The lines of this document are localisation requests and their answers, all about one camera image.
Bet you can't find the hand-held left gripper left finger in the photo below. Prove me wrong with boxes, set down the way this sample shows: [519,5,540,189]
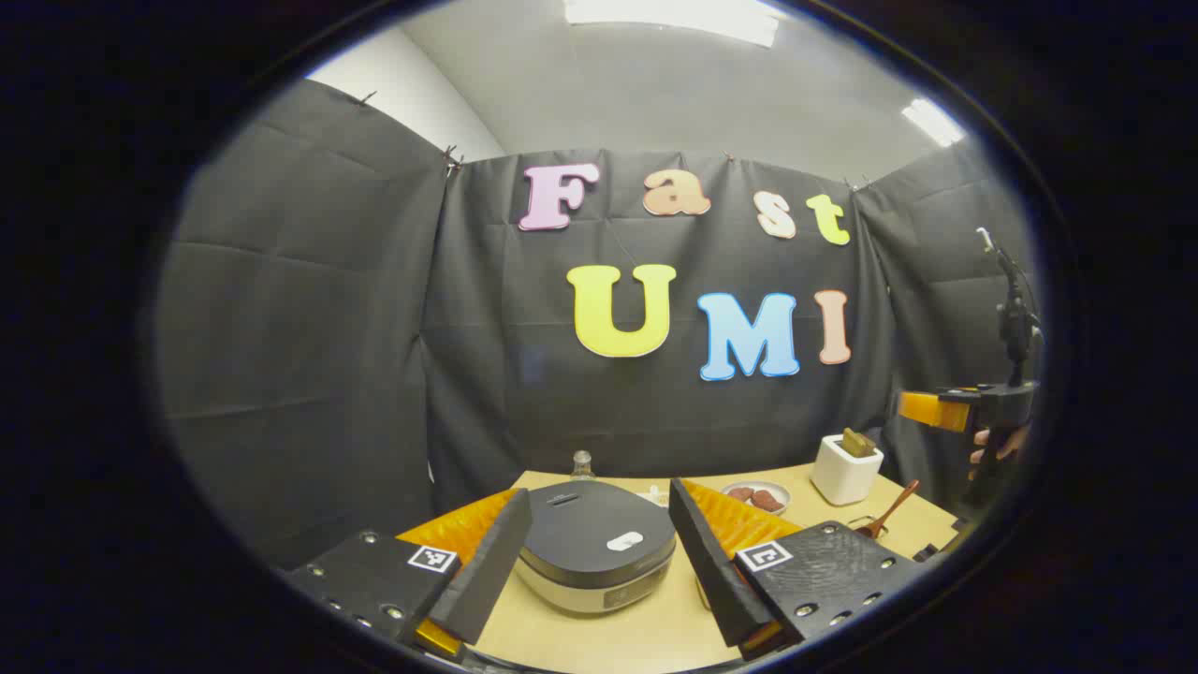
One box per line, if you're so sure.
[281,487,534,661]

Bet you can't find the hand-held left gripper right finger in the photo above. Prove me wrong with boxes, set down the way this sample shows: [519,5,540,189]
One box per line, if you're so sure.
[667,477,923,661]

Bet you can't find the dark grey rice cooker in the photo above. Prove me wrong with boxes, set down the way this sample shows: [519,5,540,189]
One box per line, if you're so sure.
[515,479,678,616]

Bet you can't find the brown wooden spoon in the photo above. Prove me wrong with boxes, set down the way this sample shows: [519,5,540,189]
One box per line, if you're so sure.
[855,479,921,542]

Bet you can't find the round white plate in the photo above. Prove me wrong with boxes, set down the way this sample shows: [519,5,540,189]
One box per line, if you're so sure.
[721,480,793,517]

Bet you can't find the white toaster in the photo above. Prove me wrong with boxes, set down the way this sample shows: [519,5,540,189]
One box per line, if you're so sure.
[811,433,884,507]

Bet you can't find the short ceiling light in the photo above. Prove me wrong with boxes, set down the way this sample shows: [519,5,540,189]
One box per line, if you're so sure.
[901,97,967,148]

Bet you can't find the black backdrop cloth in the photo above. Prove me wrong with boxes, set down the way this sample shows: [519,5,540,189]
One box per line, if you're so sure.
[154,80,1045,572]

